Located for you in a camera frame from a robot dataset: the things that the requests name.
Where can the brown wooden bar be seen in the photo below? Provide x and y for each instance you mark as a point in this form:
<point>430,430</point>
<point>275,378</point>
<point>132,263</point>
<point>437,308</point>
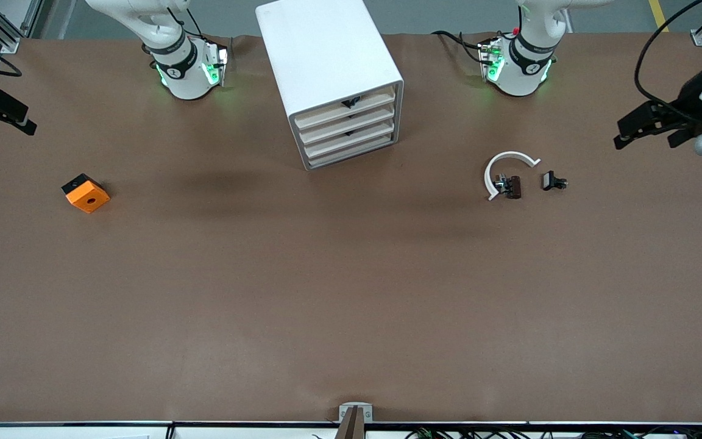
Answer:
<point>351,427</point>

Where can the small black clip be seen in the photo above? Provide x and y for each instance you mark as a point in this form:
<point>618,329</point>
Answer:
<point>549,180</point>

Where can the small black part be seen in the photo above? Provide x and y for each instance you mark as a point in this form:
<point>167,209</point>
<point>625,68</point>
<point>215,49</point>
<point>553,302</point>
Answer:
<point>351,102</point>

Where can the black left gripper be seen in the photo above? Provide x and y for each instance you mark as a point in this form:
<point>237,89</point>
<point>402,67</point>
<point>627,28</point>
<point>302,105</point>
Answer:
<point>690,91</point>

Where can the white curved plastic clamp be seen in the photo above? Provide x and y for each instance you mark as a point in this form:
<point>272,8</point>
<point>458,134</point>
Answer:
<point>512,155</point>

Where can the white drawer cabinet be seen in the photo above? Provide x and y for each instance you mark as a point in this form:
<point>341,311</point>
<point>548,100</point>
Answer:
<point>320,55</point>

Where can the brown switch with metal terminals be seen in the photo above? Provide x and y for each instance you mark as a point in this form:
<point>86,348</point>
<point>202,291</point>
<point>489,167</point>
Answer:
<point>514,186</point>

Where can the grey metal bracket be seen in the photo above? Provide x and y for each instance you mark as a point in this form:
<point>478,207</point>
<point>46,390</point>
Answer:
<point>368,414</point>

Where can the white plastic drawer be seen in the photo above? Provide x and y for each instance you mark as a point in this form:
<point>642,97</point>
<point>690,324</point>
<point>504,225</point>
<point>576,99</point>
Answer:
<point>326,145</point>
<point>333,129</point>
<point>339,155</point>
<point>326,116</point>

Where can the orange box with hole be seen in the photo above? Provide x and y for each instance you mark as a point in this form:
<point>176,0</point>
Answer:
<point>98,194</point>

